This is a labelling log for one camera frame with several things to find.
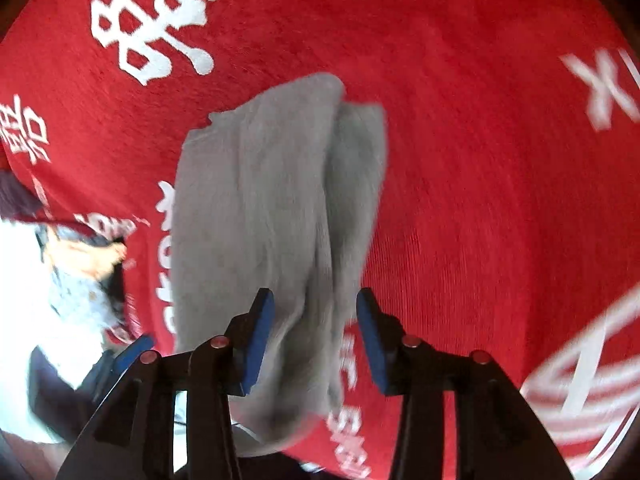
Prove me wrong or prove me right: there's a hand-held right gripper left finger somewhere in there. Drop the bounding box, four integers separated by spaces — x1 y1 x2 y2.
55 287 276 480

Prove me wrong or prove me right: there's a light blue patterned cloth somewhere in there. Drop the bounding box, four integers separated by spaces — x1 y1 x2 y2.
35 222 131 341

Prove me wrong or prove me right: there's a grey small garment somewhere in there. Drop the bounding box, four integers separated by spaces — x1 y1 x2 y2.
172 72 388 458

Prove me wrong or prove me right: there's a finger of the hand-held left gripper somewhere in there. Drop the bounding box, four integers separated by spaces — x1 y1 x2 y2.
82 334 157 401

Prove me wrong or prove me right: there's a dark maroon cloth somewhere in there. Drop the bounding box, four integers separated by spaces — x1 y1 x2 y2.
0 170 41 222

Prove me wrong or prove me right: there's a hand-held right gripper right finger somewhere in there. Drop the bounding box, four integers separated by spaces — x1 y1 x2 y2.
356 287 576 480

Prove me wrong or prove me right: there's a red printed blanket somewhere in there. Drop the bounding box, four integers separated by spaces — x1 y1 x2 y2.
0 0 640 480

